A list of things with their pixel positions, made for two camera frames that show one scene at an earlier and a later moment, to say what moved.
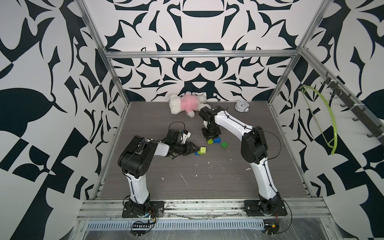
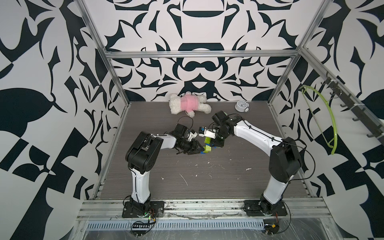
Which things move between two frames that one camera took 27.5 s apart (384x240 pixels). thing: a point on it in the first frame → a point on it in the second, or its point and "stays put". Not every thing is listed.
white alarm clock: [242, 106] stays put
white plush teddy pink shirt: [188, 103] stays put
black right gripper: [206, 135] → [218, 143]
